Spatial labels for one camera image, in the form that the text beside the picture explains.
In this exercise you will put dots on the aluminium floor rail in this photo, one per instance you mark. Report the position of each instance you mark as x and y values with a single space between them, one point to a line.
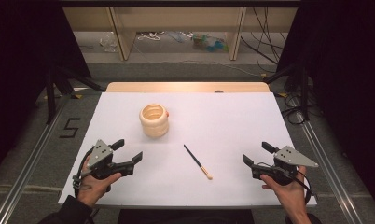
325 165
27 174

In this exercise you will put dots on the person's left hand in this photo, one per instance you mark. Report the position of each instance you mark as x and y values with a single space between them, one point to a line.
95 188

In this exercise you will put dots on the clear plastic bag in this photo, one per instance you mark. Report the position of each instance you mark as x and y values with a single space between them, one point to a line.
109 42

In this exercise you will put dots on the cream ribbed brush holder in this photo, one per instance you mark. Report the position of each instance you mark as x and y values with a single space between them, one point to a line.
154 124

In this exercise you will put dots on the person's right hand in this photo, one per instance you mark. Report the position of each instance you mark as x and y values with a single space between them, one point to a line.
286 193

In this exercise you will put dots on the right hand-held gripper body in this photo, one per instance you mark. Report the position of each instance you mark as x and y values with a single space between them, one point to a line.
289 157

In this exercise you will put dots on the white board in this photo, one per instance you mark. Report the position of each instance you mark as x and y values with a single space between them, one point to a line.
207 124

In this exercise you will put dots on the wooden shelf unit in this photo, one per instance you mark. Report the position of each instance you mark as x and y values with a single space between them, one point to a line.
120 34

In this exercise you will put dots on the colourful plastic packet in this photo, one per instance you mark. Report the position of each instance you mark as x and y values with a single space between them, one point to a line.
209 43

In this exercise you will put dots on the wooden table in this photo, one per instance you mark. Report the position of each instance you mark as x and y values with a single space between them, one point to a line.
176 87

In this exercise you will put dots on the dark table grommet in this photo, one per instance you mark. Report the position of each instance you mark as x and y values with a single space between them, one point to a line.
219 91

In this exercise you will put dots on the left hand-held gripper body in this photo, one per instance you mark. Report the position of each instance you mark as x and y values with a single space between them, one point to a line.
101 153

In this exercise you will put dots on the black curtain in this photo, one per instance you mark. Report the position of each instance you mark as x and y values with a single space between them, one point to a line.
20 46
347 62

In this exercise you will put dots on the black tripod stand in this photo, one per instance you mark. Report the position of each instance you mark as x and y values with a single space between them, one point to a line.
304 93
50 93

